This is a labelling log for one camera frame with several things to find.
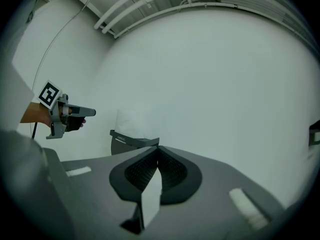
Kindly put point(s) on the dark wall fixture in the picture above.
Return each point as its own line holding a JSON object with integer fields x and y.
{"x": 315, "y": 134}

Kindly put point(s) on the thick white ceiling pipe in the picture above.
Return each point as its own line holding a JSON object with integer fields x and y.
{"x": 120, "y": 7}
{"x": 140, "y": 6}

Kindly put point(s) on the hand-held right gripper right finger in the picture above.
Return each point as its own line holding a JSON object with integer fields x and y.
{"x": 180, "y": 181}

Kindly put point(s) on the person's left hand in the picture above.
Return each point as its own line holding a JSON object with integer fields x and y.
{"x": 69, "y": 111}

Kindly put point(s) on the thin white ceiling pipe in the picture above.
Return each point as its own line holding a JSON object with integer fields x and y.
{"x": 200, "y": 7}

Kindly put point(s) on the person's left forearm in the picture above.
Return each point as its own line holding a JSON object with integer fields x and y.
{"x": 37, "y": 114}

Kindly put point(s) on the white sleeve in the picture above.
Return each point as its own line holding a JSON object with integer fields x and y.
{"x": 13, "y": 96}

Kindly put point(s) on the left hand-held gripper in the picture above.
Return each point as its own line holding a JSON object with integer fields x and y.
{"x": 55, "y": 114}

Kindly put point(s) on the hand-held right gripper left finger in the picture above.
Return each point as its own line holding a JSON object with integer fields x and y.
{"x": 130, "y": 181}

